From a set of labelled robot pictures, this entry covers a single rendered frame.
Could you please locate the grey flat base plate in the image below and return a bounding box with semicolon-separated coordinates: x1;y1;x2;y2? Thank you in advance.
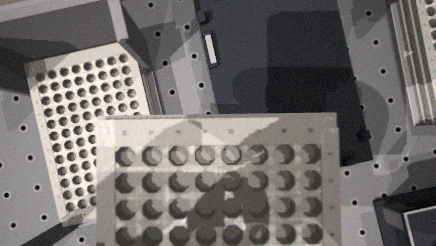
0;0;436;246

